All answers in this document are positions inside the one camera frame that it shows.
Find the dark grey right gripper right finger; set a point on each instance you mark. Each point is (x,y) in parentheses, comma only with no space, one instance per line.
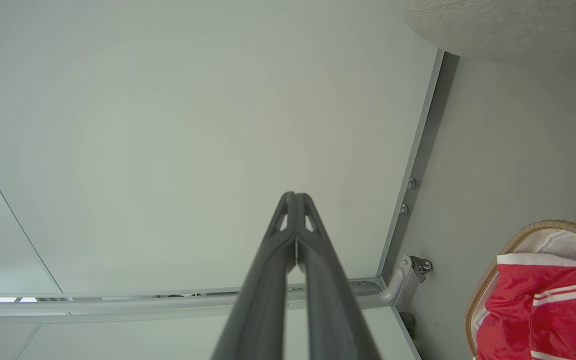
(333,310)

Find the grey fabric sofa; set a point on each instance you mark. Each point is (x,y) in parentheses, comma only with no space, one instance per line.
(508,25)

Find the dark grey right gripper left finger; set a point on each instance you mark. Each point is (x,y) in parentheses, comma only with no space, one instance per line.
(263,300)

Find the white laundry basket wicker rim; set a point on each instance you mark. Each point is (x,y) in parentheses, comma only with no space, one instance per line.
(483,290)

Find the small grey caster wheel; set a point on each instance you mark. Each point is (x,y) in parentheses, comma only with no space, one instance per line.
(420,266)

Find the red garment with white stripes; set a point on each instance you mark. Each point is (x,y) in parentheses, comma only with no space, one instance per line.
(543,315)

